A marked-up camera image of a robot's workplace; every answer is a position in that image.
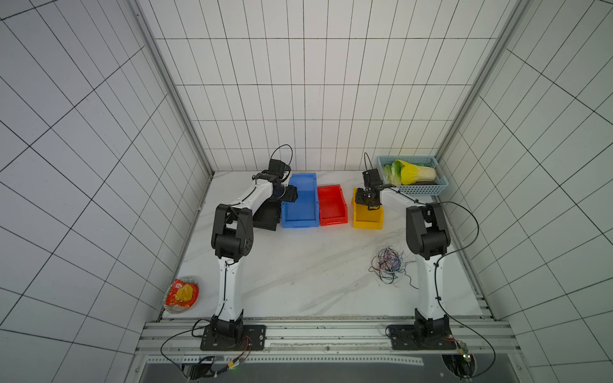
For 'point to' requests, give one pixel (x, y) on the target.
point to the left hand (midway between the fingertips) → (288, 198)
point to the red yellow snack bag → (181, 294)
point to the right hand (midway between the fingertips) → (351, 196)
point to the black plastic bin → (267, 215)
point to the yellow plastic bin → (363, 218)
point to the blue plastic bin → (303, 211)
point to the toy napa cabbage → (410, 173)
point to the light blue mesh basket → (434, 187)
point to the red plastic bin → (333, 207)
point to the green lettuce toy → (393, 172)
